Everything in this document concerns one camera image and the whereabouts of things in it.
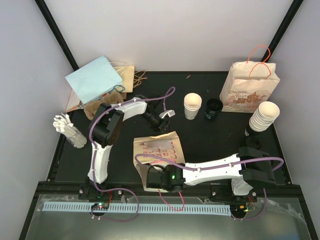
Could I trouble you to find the cream paper bag pink sides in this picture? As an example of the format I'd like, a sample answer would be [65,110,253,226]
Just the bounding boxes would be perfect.
[133,131,185,195]

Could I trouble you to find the patterned flat paper bag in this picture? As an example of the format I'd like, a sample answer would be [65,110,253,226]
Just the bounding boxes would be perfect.
[65,89,85,113]

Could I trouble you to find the Cream Bear printed paper bag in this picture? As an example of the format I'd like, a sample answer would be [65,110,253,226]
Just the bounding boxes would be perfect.
[219,49,280,113]

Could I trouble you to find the black lid stacks right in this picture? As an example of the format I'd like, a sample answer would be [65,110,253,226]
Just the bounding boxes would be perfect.
[242,135,261,150]

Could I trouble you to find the light blue paper bag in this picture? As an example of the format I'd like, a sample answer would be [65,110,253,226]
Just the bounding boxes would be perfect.
[65,55,122,104]

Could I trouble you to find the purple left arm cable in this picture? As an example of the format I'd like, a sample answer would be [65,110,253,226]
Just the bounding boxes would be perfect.
[88,86,176,223]

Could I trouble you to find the light blue slotted cable duct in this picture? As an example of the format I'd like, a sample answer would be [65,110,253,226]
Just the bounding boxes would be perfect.
[42,201,231,217]

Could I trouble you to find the tall stack paper cups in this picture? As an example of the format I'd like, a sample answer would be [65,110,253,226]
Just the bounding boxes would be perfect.
[244,101,280,137]

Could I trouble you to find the black lid stack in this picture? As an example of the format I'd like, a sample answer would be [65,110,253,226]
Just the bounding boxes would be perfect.
[205,98,224,121]

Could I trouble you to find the stacked pulp cup carriers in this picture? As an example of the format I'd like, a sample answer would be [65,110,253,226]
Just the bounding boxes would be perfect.
[83,92,125,121]

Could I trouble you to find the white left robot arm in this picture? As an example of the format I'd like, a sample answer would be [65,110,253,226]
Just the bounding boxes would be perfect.
[87,95,175,200]

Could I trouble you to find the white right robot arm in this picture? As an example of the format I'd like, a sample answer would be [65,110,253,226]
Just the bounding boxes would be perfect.
[145,147,276,202]

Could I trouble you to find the small stack paper cups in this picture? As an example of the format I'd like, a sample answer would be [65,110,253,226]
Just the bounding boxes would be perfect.
[183,93,202,120]

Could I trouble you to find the brown kraft paper bag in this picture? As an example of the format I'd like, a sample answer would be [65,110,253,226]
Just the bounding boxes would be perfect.
[110,61,148,100]

